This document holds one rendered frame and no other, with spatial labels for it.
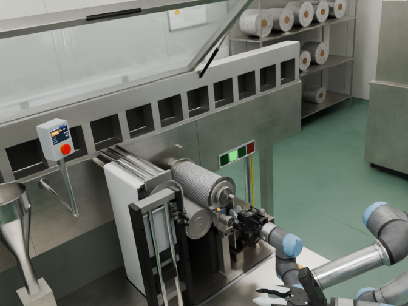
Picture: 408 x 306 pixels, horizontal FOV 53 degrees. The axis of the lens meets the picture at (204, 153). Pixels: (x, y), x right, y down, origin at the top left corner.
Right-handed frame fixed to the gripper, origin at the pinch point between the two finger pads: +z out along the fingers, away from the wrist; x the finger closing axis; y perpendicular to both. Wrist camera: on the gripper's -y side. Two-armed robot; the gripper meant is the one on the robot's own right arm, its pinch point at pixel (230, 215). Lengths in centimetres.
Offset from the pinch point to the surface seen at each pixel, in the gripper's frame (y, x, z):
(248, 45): -1, -274, 263
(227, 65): 53, -31, 30
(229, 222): 7.1, 10.3, -11.3
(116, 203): 18.8, 41.3, 15.5
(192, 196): 11.3, 12.2, 8.5
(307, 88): -73, -354, 233
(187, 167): 20.1, 7.8, 16.0
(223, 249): -7.4, 10.8, -7.2
